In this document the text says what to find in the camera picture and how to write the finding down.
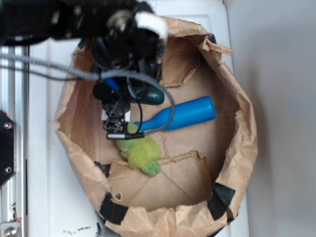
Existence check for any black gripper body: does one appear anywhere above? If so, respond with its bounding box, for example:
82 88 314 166
93 71 148 134

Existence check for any dark green plastic pickle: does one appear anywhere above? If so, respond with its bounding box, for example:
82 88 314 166
132 84 164 105

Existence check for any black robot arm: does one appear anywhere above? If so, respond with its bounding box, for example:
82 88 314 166
0 0 174 140

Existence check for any green plush toy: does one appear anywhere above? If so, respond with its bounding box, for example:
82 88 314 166
116 136 161 177

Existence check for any blue plastic bottle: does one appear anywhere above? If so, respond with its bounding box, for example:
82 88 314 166
135 96 216 132

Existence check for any black mounting plate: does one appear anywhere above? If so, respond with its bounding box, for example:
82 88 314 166
0 111 16 188

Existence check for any brown paper bag bin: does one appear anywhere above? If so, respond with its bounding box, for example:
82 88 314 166
54 18 258 237

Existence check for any white plastic container lid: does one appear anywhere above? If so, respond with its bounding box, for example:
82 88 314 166
27 0 250 237

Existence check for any grey braided cable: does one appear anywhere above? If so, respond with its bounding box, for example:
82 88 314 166
0 53 176 140

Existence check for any aluminium frame rail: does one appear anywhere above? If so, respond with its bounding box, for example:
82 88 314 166
0 58 29 237

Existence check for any thin black cable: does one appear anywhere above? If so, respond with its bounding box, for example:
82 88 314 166
0 64 145 134

